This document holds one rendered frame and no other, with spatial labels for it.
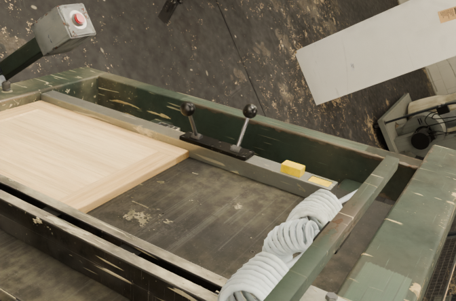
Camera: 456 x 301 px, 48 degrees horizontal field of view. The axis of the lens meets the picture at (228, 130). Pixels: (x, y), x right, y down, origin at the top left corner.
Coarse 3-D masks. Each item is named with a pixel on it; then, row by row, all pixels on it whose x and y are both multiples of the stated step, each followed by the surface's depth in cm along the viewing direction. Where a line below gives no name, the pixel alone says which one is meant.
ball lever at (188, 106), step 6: (186, 102) 123; (192, 102) 124; (180, 108) 124; (186, 108) 123; (192, 108) 123; (186, 114) 123; (192, 114) 124; (192, 120) 127; (192, 126) 128; (198, 138) 131
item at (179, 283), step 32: (0, 192) 94; (32, 192) 95; (0, 224) 95; (32, 224) 89; (64, 224) 86; (96, 224) 87; (288, 224) 62; (64, 256) 87; (96, 256) 82; (128, 256) 79; (160, 256) 80; (288, 256) 64; (128, 288) 80; (160, 288) 76; (192, 288) 74
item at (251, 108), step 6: (246, 108) 126; (252, 108) 126; (246, 114) 126; (252, 114) 126; (246, 120) 127; (246, 126) 127; (240, 132) 127; (240, 138) 126; (234, 150) 125; (240, 150) 126
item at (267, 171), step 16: (48, 96) 155; (64, 96) 156; (80, 112) 149; (96, 112) 146; (112, 112) 147; (128, 128) 141; (144, 128) 138; (160, 128) 138; (176, 144) 133; (192, 144) 130; (208, 160) 129; (224, 160) 126; (240, 160) 124; (256, 160) 124; (256, 176) 122; (272, 176) 120; (288, 176) 118; (304, 176) 118; (320, 176) 119; (304, 192) 117
